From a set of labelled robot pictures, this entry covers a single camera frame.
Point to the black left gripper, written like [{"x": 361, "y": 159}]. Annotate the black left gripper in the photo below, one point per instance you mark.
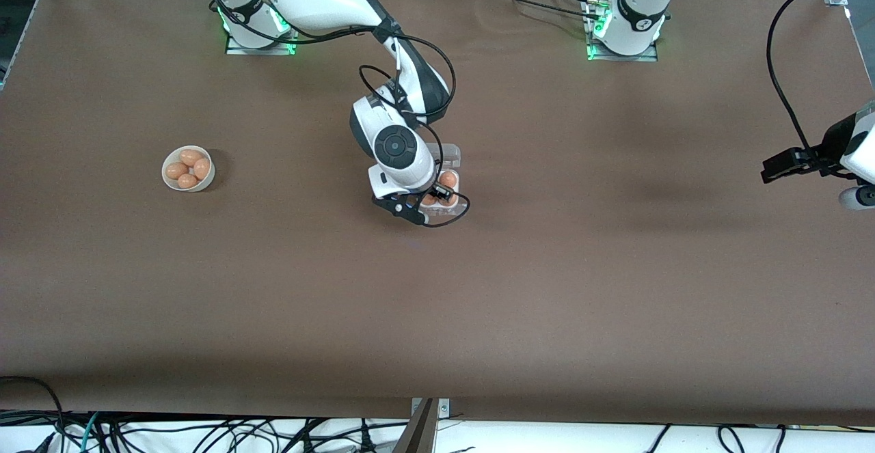
[{"x": 813, "y": 158}]

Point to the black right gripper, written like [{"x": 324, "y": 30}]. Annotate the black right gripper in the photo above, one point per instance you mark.
[{"x": 443, "y": 193}]

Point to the brown egg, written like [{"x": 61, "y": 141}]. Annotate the brown egg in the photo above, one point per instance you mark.
[
  {"x": 448, "y": 203},
  {"x": 202, "y": 169},
  {"x": 427, "y": 201},
  {"x": 176, "y": 170},
  {"x": 449, "y": 178},
  {"x": 191, "y": 157},
  {"x": 187, "y": 180}
]

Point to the clear plastic egg box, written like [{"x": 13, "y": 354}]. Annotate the clear plastic egg box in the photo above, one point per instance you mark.
[{"x": 451, "y": 159}]

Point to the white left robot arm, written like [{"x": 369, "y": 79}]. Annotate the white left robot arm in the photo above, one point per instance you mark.
[{"x": 639, "y": 2}]

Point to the white round bowl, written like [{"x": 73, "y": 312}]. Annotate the white round bowl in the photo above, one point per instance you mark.
[{"x": 204, "y": 184}]

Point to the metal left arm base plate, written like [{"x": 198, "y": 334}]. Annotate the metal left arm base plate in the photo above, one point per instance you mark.
[{"x": 646, "y": 58}]

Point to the metal table edge bracket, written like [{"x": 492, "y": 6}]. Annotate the metal table edge bracket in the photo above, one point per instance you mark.
[{"x": 444, "y": 408}]

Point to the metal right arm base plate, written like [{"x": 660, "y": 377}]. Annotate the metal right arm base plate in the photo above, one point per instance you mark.
[{"x": 239, "y": 50}]

